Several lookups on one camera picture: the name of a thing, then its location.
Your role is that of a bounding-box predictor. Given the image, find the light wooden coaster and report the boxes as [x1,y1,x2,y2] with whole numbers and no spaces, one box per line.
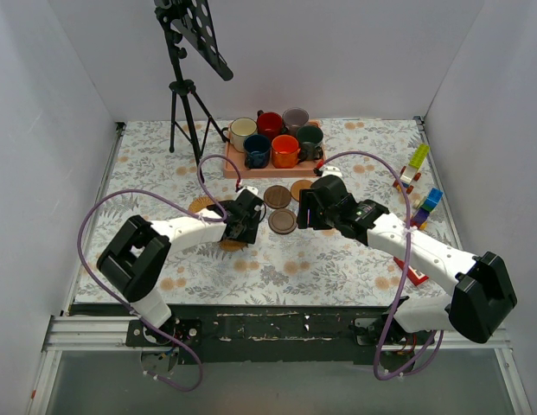
[290,179,313,201]

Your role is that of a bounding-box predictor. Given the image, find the woven cork coaster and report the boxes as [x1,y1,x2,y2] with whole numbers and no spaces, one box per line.
[219,239,247,252]
[188,196,216,214]

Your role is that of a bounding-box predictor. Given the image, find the dark wooden coaster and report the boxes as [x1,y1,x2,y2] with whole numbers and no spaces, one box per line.
[268,208,297,234]
[263,185,292,209]

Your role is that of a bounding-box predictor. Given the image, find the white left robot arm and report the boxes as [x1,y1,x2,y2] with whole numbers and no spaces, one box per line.
[97,187,263,346]

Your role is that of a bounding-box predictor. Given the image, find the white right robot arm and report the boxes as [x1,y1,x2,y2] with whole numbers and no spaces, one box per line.
[297,170,517,344]

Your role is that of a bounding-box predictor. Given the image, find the orange mug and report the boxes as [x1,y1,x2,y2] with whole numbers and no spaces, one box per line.
[271,135,307,169]

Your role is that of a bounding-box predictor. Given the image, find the pink serving tray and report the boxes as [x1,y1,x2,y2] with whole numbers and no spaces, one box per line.
[223,128,325,178]

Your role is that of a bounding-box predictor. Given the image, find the dark green mug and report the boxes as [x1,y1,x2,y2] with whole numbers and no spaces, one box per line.
[296,125,323,162]

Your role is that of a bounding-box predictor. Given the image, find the dark blue mug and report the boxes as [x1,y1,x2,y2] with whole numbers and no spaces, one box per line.
[243,134,272,169]

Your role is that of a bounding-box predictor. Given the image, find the toy brick car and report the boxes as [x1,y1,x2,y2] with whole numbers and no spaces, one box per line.
[393,144,430,195]

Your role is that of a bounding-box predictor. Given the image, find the grey lilac mug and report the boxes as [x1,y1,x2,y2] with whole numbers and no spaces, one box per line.
[282,107,310,136]

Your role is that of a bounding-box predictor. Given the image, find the red mug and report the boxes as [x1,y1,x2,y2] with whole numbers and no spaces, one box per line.
[256,110,284,140]

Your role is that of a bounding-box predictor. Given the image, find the blue green toy bricks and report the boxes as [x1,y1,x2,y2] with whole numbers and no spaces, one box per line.
[410,188,444,230]

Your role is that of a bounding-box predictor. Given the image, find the cream enamel mug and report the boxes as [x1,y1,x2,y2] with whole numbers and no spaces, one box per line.
[221,118,258,153]

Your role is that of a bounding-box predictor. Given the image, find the floral table mat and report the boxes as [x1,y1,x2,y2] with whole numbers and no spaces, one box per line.
[73,118,441,306]

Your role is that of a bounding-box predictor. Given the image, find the red toy brick window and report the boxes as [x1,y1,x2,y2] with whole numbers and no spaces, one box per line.
[393,257,429,287]

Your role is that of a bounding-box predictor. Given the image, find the black music stand tripod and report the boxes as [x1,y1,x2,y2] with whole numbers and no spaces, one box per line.
[154,1,233,162]

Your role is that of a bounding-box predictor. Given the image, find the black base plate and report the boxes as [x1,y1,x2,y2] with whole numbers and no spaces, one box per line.
[68,302,485,367]

